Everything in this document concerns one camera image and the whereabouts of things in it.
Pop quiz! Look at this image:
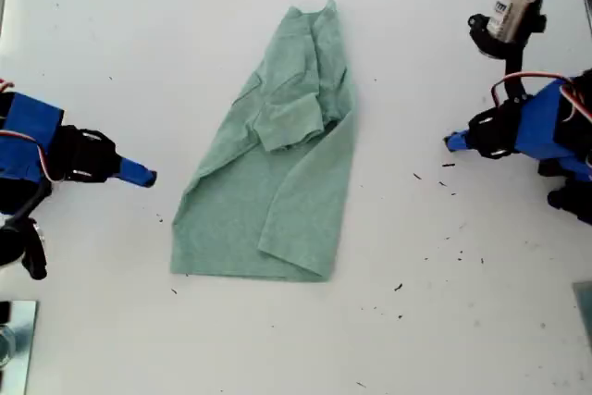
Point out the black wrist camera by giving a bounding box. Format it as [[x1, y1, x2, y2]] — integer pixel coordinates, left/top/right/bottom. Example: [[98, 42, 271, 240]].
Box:
[[0, 216, 49, 281]]

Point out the green t-shirt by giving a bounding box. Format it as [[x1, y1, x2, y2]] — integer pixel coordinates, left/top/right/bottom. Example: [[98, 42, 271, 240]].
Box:
[[169, 0, 360, 284]]

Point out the beige wrist camera box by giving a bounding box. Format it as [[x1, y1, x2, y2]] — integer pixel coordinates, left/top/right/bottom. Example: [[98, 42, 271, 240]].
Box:
[[490, 0, 548, 44]]

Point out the red white servo wire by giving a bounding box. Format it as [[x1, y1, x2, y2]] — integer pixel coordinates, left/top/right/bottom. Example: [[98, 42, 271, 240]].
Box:
[[489, 70, 592, 128], [0, 130, 70, 183]]

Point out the steel plate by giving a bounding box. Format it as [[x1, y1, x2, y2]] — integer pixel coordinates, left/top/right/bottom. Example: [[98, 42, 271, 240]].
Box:
[[0, 300, 39, 395]]

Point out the black camera stalk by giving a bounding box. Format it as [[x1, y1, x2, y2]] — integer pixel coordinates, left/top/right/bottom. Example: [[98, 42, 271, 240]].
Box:
[[466, 10, 548, 105]]

